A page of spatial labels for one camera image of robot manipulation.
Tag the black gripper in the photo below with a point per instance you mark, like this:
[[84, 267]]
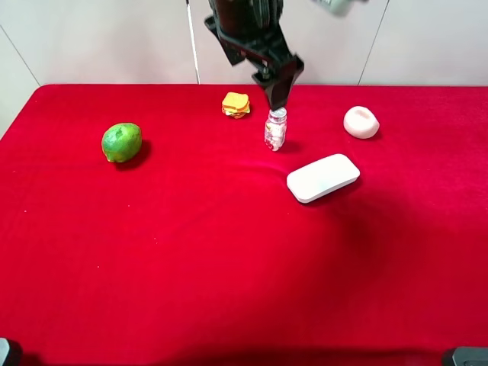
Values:
[[250, 30]]

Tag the clear pill bottle white cap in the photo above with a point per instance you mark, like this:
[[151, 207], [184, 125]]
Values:
[[275, 129]]

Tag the white dented round object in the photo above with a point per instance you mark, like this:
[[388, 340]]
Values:
[[360, 123]]

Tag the black object bottom right corner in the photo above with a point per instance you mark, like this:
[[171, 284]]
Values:
[[466, 356]]

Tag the toy sandwich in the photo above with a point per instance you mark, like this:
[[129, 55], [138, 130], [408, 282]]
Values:
[[235, 105]]

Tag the white flat rounded case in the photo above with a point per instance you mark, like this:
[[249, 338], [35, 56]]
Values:
[[322, 177]]

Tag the green lime fruit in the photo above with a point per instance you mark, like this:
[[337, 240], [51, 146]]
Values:
[[121, 142]]

